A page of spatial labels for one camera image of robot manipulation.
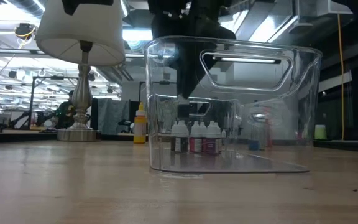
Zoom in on black yellow cord reel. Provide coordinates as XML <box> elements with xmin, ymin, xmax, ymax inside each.
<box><xmin>14</xmin><ymin>22</ymin><xmax>37</xmax><ymax>40</ymax></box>

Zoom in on large blue food coloring bottle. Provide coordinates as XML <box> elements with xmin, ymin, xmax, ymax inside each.
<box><xmin>247</xmin><ymin>105</ymin><xmax>265</xmax><ymax>152</ymax></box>

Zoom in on small purple food coloring bottle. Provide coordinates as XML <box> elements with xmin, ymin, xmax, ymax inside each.
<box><xmin>206</xmin><ymin>120</ymin><xmax>222</xmax><ymax>155</ymax></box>

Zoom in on grey cloth cover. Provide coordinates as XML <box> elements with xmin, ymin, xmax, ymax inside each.
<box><xmin>97</xmin><ymin>98</ymin><xmax>130</xmax><ymax>135</ymax></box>

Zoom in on large yellow food coloring bottle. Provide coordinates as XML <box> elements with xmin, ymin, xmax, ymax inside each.
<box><xmin>133</xmin><ymin>101</ymin><xmax>147</xmax><ymax>144</ymax></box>

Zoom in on white shade table lamp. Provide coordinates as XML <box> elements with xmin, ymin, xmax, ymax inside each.
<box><xmin>35</xmin><ymin>0</ymin><xmax>126</xmax><ymax>142</ymax></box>

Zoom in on black metal stand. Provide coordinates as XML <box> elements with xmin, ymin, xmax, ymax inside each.
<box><xmin>29</xmin><ymin>75</ymin><xmax>70</xmax><ymax>110</ymax></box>

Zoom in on person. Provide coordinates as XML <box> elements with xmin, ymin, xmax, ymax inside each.
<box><xmin>54</xmin><ymin>90</ymin><xmax>76</xmax><ymax>129</ymax></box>

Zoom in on hanging yellow cable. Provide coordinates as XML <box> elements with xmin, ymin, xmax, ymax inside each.
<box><xmin>336</xmin><ymin>14</ymin><xmax>346</xmax><ymax>141</ymax></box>

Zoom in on green container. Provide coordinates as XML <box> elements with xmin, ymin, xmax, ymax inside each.
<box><xmin>314</xmin><ymin>124</ymin><xmax>328</xmax><ymax>141</ymax></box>

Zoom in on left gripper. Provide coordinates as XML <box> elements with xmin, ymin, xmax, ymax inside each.
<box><xmin>147</xmin><ymin>0</ymin><xmax>237</xmax><ymax>98</ymax></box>

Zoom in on clear plastic bin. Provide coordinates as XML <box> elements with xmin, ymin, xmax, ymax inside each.
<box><xmin>144</xmin><ymin>35</ymin><xmax>323</xmax><ymax>174</ymax></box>

